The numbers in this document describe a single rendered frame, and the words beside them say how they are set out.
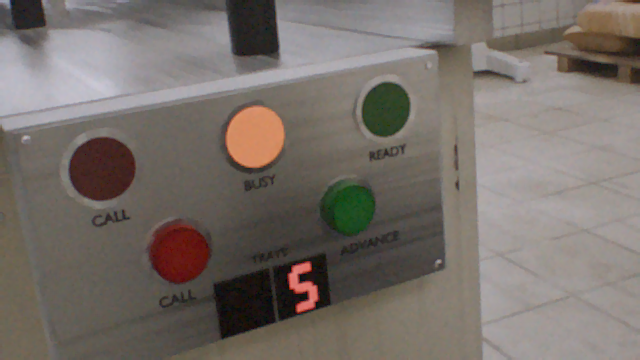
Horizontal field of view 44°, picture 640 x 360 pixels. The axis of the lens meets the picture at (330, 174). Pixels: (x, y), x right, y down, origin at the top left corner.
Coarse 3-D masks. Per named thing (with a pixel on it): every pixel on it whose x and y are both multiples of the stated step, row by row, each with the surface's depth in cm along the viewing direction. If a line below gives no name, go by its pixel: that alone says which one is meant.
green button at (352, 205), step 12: (336, 192) 44; (348, 192) 44; (360, 192) 45; (336, 204) 44; (348, 204) 44; (360, 204) 45; (372, 204) 45; (336, 216) 44; (348, 216) 45; (360, 216) 45; (372, 216) 45; (336, 228) 45; (348, 228) 45; (360, 228) 45
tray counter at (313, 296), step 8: (304, 264) 45; (296, 272) 45; (312, 272) 45; (296, 280) 45; (312, 280) 45; (296, 288) 45; (304, 288) 45; (312, 288) 45; (296, 296) 45; (312, 296) 46; (296, 304) 45; (304, 304) 45; (312, 304) 46
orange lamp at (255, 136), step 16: (240, 112) 41; (256, 112) 41; (272, 112) 42; (240, 128) 41; (256, 128) 41; (272, 128) 42; (240, 144) 41; (256, 144) 42; (272, 144) 42; (240, 160) 42; (256, 160) 42
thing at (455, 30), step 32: (160, 0) 101; (192, 0) 89; (288, 0) 66; (320, 0) 61; (352, 0) 56; (384, 0) 52; (416, 0) 49; (448, 0) 46; (480, 0) 46; (384, 32) 53; (416, 32) 50; (448, 32) 47; (480, 32) 47
